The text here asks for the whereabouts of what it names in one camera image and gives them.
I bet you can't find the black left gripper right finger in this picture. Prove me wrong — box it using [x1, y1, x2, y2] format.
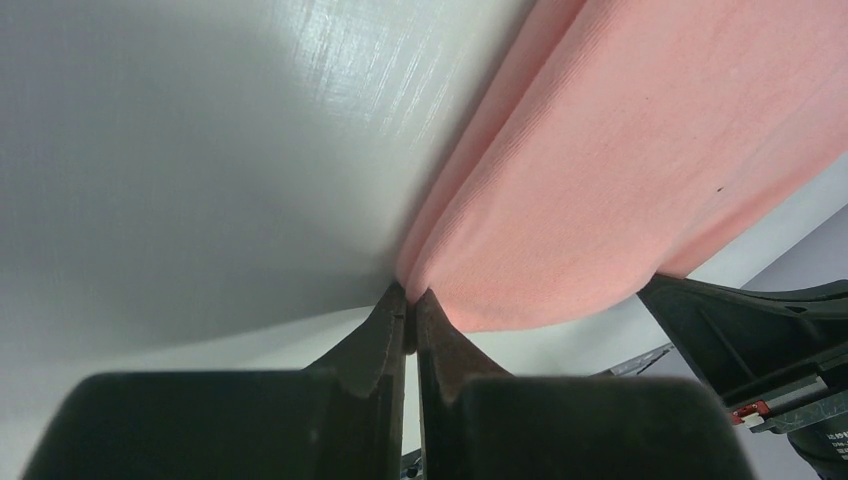
[415, 292, 753, 479]

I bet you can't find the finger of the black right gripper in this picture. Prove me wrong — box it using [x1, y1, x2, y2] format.
[637, 275, 847, 424]

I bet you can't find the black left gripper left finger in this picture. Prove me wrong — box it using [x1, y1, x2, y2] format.
[24, 285, 407, 479]

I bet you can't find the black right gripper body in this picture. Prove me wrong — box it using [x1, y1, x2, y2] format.
[751, 391, 847, 480]

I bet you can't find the pink t shirt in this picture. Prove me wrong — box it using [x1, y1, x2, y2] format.
[396, 1, 847, 331]

